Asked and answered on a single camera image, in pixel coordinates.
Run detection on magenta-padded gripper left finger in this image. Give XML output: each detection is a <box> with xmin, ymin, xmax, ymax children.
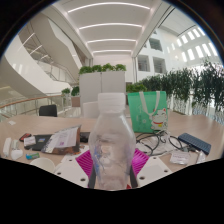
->
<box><xmin>53</xmin><ymin>149</ymin><xmax>97</xmax><ymax>188</ymax></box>

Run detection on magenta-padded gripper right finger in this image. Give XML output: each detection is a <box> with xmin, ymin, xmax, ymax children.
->
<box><xmin>129</xmin><ymin>148</ymin><xmax>174</xmax><ymax>188</ymax></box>

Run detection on clear plastic water bottle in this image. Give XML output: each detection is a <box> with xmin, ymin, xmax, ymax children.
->
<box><xmin>88</xmin><ymin>92</ymin><xmax>137</xmax><ymax>191</ymax></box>

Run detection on clear plastic packet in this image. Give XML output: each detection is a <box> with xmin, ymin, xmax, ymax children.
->
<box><xmin>195</xmin><ymin>149</ymin><xmax>208</xmax><ymax>164</ymax></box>
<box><xmin>169</xmin><ymin>149</ymin><xmax>192</xmax><ymax>166</ymax></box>

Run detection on printed booklet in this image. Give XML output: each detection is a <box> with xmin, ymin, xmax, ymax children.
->
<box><xmin>41</xmin><ymin>124</ymin><xmax>83</xmax><ymax>156</ymax></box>

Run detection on small black device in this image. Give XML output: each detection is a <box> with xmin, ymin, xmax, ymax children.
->
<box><xmin>79</xmin><ymin>131</ymin><xmax>91</xmax><ymax>144</ymax></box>

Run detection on small blue green tube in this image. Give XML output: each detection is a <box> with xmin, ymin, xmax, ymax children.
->
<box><xmin>25</xmin><ymin>152</ymin><xmax>40</xmax><ymax>160</ymax></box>

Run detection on dark blue flat keyboard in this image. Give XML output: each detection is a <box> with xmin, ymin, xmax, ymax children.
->
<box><xmin>177</xmin><ymin>132</ymin><xmax>212</xmax><ymax>156</ymax></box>

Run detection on white card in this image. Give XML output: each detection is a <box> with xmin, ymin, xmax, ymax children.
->
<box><xmin>23</xmin><ymin>135</ymin><xmax>37</xmax><ymax>147</ymax></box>

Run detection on black and red wallet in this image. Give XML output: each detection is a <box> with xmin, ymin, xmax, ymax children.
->
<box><xmin>18</xmin><ymin>132</ymin><xmax>33</xmax><ymax>143</ymax></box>

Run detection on green tote bag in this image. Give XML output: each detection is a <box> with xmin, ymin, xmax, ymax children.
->
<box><xmin>127</xmin><ymin>90</ymin><xmax>169</xmax><ymax>134</ymax></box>

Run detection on black office chair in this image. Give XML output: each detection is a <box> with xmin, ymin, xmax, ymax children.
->
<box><xmin>38</xmin><ymin>104</ymin><xmax>58</xmax><ymax>118</ymax></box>

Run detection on white chair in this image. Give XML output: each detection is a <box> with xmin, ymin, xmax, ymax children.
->
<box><xmin>81</xmin><ymin>100</ymin><xmax>101</xmax><ymax>119</ymax></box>

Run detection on potted green plants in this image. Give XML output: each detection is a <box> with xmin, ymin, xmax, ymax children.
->
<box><xmin>61</xmin><ymin>86</ymin><xmax>81</xmax><ymax>108</ymax></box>

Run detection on white cabinet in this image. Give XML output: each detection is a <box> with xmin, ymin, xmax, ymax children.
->
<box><xmin>79</xmin><ymin>70</ymin><xmax>127</xmax><ymax>108</ymax></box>

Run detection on green hedge of plants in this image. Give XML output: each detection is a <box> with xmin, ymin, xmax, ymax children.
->
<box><xmin>125</xmin><ymin>59</ymin><xmax>224</xmax><ymax>114</ymax></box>

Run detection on green plants atop cabinet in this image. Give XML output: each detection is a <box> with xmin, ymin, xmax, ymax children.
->
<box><xmin>78</xmin><ymin>63</ymin><xmax>128</xmax><ymax>75</ymax></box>

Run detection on black tangled cables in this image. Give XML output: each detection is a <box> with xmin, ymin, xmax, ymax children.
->
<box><xmin>134</xmin><ymin>129</ymin><xmax>188</xmax><ymax>157</ymax></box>

